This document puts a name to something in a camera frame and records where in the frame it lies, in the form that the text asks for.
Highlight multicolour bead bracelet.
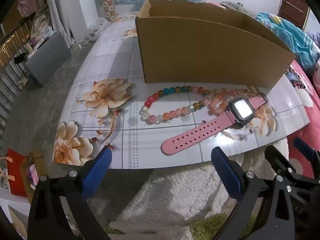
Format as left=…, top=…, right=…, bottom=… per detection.
left=139, top=85, right=213, bottom=125

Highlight white fluffy blanket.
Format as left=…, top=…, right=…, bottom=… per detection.
left=87, top=140, right=290, bottom=240

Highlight grey pillow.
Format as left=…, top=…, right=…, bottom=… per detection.
left=220, top=2, right=255, bottom=15

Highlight pink floral quilt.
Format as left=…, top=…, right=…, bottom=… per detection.
left=282, top=57, right=320, bottom=180

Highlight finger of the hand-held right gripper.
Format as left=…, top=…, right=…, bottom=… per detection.
left=264, top=145, right=320, bottom=188
left=293, top=137, right=320, bottom=167

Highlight brown cardboard box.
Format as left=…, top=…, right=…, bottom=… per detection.
left=135, top=0, right=296, bottom=89

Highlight orange pink bead bracelet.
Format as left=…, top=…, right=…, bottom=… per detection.
left=204, top=87, right=253, bottom=117

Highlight pink strap wristwatch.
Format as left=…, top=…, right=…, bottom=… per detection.
left=161, top=92, right=269, bottom=156

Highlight pink hanging garment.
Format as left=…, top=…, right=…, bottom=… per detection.
left=17, top=0, right=38, bottom=17

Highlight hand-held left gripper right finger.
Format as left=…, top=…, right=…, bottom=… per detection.
left=211, top=146, right=297, bottom=240

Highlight warm string lights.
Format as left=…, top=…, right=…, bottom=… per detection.
left=0, top=21, right=34, bottom=68

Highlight orange checkered panel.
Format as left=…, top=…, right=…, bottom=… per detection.
left=99, top=0, right=117, bottom=23

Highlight white plastic bag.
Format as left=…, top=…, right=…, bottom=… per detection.
left=86, top=18, right=112, bottom=42

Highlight pile of pale fabrics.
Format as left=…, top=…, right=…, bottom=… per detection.
left=30, top=5, right=54, bottom=55

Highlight purple cloth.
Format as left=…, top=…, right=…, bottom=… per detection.
left=307, top=31, right=320, bottom=48

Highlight blue patterned quilt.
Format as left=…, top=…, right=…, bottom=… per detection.
left=255, top=12, right=320, bottom=70

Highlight red gift bag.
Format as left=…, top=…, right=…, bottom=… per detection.
left=5, top=149, right=29, bottom=197

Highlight brown paper bag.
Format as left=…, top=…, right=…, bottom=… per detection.
left=20, top=151, right=50, bottom=205

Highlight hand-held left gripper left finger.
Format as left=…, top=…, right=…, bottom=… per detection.
left=27, top=146, right=113, bottom=240

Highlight brown wooden door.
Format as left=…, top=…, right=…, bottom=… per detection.
left=277, top=0, right=310, bottom=29

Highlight white curtain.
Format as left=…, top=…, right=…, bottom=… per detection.
left=47, top=0, right=75, bottom=48

